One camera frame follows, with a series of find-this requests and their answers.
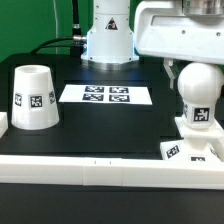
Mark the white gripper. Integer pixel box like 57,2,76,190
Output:
134,0,224,89

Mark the white lamp bulb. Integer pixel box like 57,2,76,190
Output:
178,62,224,129

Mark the white lamp base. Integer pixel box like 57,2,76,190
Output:
160,117,224,162

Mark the white lamp shade cone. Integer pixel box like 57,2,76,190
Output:
11,65,59,130

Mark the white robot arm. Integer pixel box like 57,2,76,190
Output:
82,0,224,80

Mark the white marker sheet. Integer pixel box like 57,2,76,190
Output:
59,84,152,105

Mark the black cable with connector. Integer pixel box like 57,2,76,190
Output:
69,0,85,56

